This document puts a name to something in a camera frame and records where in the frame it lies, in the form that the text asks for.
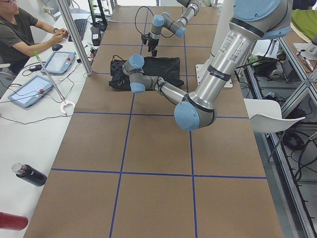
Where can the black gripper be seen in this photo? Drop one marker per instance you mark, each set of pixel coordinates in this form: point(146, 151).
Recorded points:
point(120, 80)
point(153, 43)

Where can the black t-shirt with logo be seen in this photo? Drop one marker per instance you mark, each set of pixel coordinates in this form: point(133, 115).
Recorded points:
point(167, 68)

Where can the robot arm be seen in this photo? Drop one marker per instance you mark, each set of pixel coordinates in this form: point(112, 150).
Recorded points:
point(251, 20)
point(165, 21)

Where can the person right hand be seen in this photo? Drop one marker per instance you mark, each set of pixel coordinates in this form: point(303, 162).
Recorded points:
point(59, 35)

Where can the black keyboard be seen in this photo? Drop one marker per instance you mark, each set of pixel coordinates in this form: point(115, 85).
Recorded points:
point(81, 25)

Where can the upper blue teach pendant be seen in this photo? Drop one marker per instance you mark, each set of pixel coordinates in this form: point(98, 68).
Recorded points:
point(59, 62)

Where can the blue teach pendant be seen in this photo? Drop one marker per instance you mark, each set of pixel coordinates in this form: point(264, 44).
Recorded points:
point(59, 62)
point(31, 92)

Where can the black computer mouse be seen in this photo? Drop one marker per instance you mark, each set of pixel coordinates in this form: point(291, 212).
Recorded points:
point(57, 47)

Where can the metal grabber rod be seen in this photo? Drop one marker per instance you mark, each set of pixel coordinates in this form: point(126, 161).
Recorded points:
point(64, 101)

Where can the lower blue teach pendant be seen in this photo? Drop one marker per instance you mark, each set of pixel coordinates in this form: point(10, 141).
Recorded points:
point(31, 92)

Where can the seated person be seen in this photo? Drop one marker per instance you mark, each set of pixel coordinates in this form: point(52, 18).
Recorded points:
point(16, 40)

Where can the white chair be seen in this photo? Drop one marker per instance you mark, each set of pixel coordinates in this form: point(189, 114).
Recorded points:
point(266, 116)

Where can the black water bottle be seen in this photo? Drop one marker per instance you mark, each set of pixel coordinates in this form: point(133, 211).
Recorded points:
point(29, 174)

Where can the red bottle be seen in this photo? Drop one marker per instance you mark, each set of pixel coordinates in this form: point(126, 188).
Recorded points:
point(12, 222)

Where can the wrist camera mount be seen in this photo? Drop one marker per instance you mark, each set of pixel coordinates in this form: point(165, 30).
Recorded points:
point(146, 38)

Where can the aluminium frame post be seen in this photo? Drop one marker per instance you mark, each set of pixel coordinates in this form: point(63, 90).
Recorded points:
point(69, 22)

